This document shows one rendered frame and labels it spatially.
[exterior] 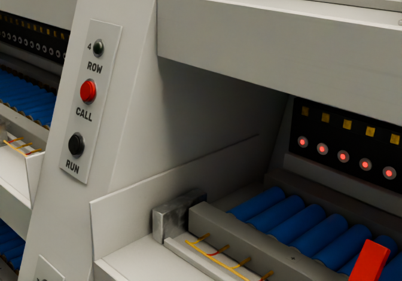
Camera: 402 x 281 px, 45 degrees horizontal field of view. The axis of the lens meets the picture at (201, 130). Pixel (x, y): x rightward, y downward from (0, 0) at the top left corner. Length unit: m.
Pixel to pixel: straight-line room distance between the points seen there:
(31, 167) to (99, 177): 0.08
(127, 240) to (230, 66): 0.17
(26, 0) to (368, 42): 0.35
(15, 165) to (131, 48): 0.23
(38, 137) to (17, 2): 0.14
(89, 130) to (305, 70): 0.18
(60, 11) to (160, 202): 0.19
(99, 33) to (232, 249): 0.19
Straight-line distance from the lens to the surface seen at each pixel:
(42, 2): 0.48
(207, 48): 0.31
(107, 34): 0.37
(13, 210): 0.49
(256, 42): 0.28
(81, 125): 0.39
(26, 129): 0.56
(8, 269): 0.67
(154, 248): 0.39
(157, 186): 0.39
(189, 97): 0.38
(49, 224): 0.43
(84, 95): 0.38
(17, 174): 0.52
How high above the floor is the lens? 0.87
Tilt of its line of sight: 9 degrees down
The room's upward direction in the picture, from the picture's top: 15 degrees clockwise
